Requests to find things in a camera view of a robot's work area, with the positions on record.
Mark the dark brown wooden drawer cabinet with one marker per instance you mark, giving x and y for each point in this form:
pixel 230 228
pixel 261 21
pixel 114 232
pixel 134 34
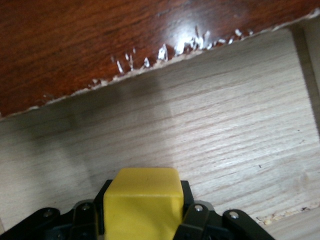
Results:
pixel 75 50

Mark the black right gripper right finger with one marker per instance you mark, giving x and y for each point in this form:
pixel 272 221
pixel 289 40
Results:
pixel 200 222

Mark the yellow cube block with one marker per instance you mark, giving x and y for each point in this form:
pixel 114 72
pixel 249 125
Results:
pixel 142 205

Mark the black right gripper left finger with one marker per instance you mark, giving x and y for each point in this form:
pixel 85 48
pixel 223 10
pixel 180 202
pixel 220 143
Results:
pixel 85 220

